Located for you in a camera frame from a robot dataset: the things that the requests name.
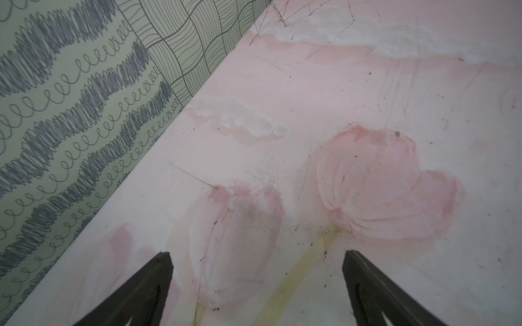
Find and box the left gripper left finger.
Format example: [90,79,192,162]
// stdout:
[75,252,174,326]

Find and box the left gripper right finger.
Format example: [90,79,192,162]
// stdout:
[342,250,444,326]

